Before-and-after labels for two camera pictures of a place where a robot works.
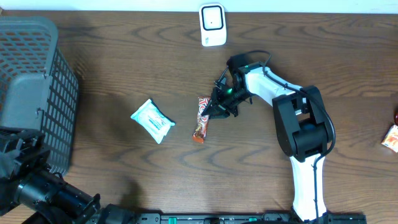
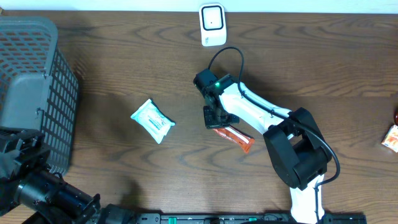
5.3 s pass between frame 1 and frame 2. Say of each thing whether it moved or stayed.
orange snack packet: stayed
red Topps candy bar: moved
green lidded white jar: stayed
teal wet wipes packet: stayed
